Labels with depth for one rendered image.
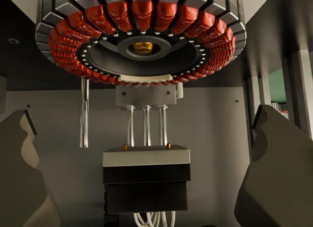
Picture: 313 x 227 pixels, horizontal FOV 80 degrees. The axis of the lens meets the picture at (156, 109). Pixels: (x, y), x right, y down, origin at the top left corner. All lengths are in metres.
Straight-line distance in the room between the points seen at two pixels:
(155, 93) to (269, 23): 0.13
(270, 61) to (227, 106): 0.14
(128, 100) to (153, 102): 0.03
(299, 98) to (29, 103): 0.43
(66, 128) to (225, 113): 0.30
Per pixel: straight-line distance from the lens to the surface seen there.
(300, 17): 0.21
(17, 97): 0.44
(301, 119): 0.27
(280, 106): 0.91
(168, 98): 0.24
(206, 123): 0.38
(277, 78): 0.48
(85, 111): 0.19
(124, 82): 0.16
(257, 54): 0.26
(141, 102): 0.23
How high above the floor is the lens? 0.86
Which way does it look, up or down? 7 degrees down
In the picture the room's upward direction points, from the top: 178 degrees clockwise
